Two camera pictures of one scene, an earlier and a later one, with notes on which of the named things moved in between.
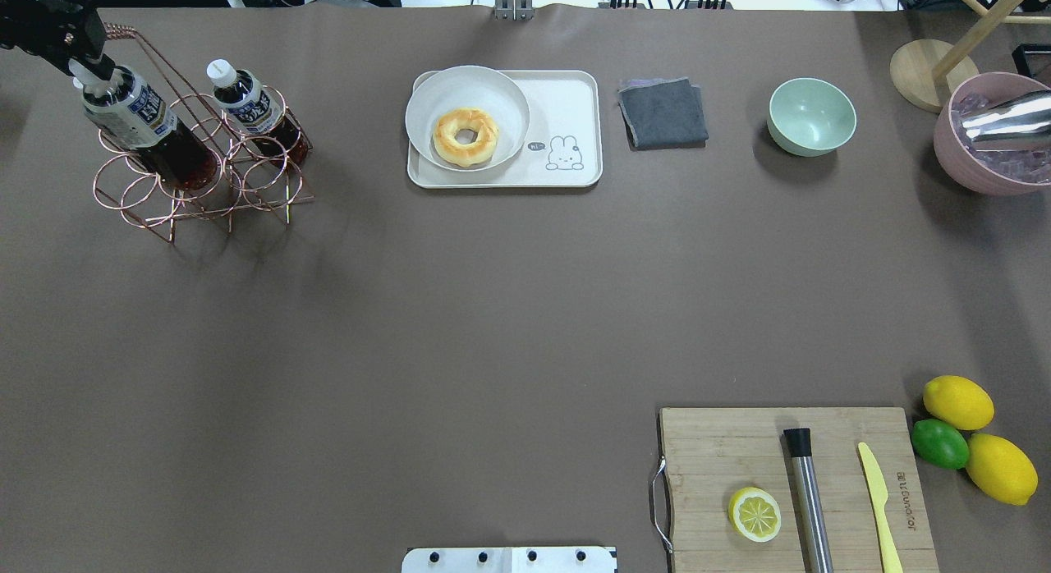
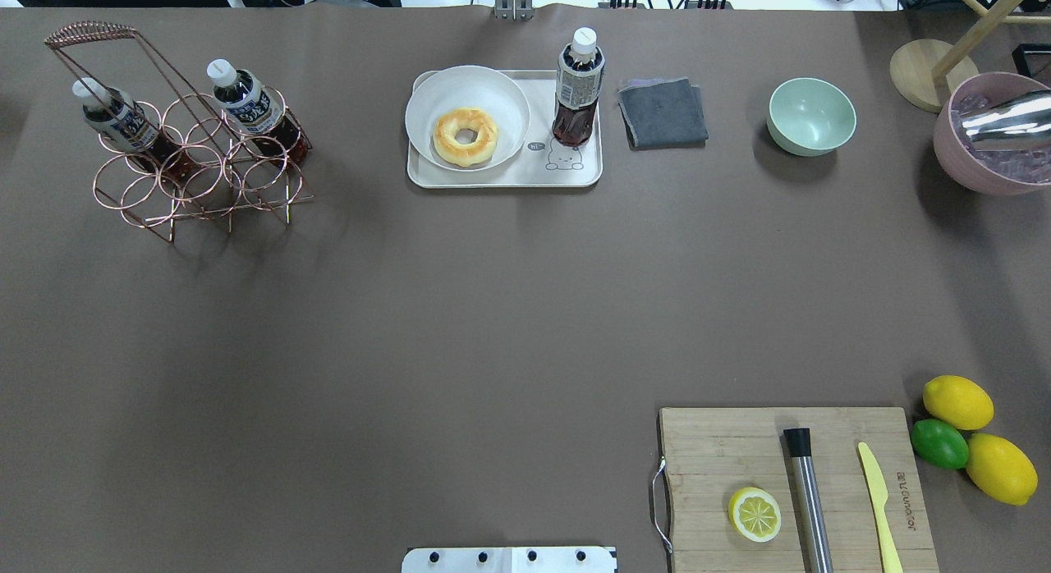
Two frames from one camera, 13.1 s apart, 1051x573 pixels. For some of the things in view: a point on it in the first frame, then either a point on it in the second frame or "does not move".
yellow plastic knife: [878, 491] does not move
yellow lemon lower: [1001, 470] does not move
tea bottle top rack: [131, 112] -> [579, 78]
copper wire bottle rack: [176, 158] does not move
